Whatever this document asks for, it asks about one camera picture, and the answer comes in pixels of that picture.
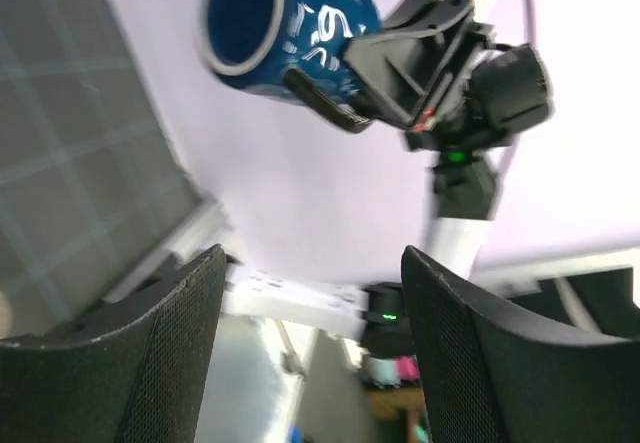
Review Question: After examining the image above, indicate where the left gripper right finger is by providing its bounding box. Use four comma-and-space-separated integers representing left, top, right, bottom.
401, 246, 639, 442

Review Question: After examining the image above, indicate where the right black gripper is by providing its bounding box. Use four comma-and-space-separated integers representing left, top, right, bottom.
343, 0, 553, 152

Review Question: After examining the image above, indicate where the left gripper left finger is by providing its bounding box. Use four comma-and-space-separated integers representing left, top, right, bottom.
1, 246, 227, 442

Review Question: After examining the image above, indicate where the dark blue mug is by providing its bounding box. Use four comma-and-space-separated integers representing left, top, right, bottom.
195, 0, 381, 134

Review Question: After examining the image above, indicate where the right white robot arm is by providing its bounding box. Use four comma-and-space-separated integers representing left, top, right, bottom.
345, 0, 551, 278

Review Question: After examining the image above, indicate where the aluminium frame rail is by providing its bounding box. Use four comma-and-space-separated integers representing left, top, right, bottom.
103, 199, 232, 303

